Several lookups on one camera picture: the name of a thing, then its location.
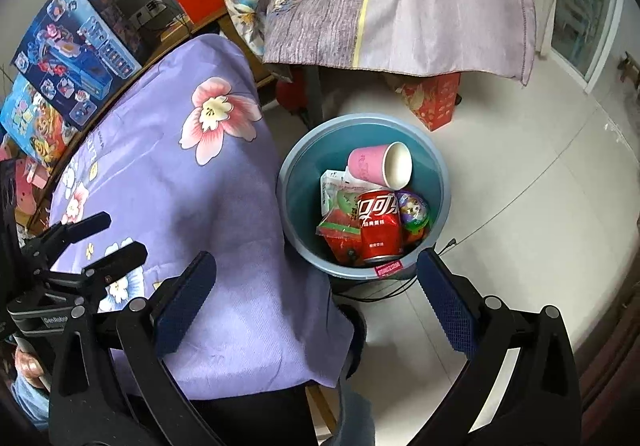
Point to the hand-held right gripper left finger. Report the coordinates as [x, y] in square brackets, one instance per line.
[185, 296]

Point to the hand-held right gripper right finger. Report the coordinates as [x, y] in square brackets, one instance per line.
[448, 306]

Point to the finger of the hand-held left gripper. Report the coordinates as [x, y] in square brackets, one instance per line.
[120, 258]
[80, 228]

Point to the purple toy egg capsule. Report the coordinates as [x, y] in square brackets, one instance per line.
[415, 211]

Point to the red soda can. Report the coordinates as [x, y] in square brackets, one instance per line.
[380, 226]

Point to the red foil wrapper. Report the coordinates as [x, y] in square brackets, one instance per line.
[345, 246]

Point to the green snack packet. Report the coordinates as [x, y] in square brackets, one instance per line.
[345, 206]

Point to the pink paper cup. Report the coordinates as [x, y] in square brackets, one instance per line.
[370, 163]

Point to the white cardboard box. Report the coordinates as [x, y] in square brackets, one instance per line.
[330, 183]

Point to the blue plastic bucket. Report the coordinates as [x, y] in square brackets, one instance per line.
[310, 161]

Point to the person's left forearm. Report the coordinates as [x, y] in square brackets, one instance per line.
[27, 406]

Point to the person's left hand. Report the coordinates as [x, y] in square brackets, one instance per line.
[30, 366]

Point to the pink butterfly wings toy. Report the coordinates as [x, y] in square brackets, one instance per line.
[25, 176]

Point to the purple floral tablecloth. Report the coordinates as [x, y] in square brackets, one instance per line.
[200, 201]

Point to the colourful cartoon toy box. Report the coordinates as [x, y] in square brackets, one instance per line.
[35, 126]

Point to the blue toy set box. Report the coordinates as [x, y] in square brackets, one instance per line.
[75, 51]

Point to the red patterned gift box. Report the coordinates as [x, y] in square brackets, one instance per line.
[435, 101]

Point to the red plastic bag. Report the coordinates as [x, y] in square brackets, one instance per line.
[290, 96]

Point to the grey metal table leg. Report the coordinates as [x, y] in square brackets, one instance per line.
[314, 96]

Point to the wooden furniture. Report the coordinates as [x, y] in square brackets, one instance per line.
[631, 71]

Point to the grey striped floral cloth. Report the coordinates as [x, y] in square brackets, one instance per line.
[400, 1]

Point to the glass door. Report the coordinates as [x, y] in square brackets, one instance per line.
[580, 26]

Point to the white wall socket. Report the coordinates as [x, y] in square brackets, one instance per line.
[150, 8]

